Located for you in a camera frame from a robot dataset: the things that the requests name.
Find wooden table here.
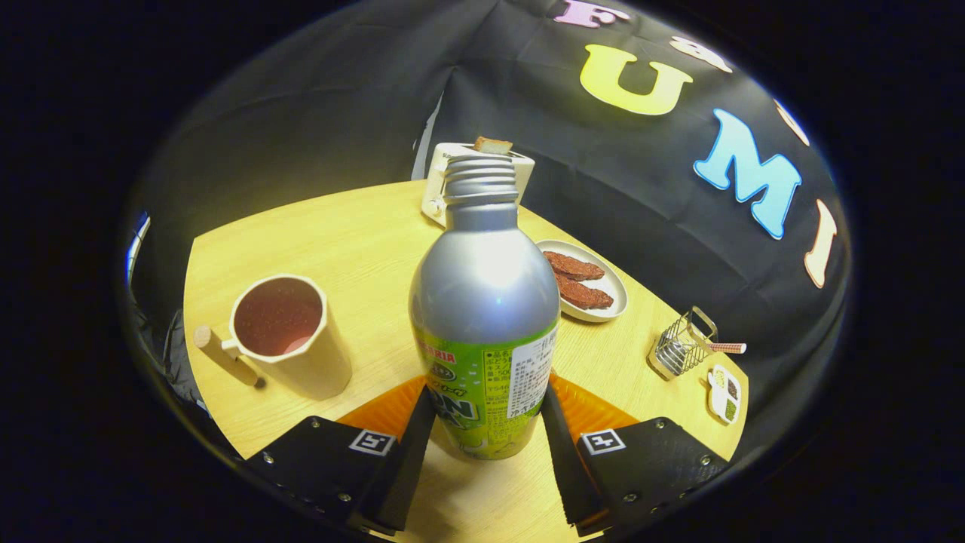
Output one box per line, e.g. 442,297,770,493
182,179,751,543

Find white toaster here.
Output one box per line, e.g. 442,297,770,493
421,142,536,227

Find white oval plate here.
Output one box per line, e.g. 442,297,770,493
534,239,629,324

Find white divided dish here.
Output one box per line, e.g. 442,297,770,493
706,364,743,425

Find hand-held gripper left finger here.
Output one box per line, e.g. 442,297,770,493
243,376,438,535

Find silver bottle with green label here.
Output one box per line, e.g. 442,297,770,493
409,156,562,461

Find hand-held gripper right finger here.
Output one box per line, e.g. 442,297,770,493
539,373,731,538

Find metal wire basket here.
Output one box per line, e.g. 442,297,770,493
648,305,719,380

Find brown meat piece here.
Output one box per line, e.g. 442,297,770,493
544,250,606,282
554,273,615,311

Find beige cup with wooden handle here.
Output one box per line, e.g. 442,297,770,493
193,274,354,400

